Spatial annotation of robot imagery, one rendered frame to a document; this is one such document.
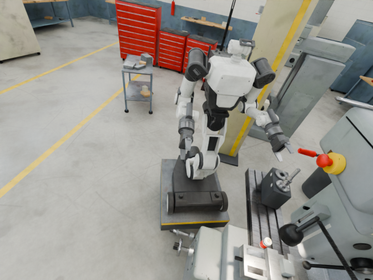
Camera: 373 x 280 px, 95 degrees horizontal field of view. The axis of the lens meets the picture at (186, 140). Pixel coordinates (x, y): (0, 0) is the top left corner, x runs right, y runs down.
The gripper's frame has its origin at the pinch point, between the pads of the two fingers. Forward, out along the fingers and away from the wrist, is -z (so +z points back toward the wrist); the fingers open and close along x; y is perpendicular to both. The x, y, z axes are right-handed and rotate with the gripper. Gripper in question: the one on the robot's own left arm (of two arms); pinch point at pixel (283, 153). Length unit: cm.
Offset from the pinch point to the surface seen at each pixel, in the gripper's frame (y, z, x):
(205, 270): -47, -51, -54
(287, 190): 13.2, -15.7, -28.1
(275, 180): 9.7, -6.9, -31.4
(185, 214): -49, -12, -101
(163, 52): -35, 430, -209
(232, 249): -29, -43, -45
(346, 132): -16.4, -14.6, 44.9
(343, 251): -9.5, -44.9, 15.9
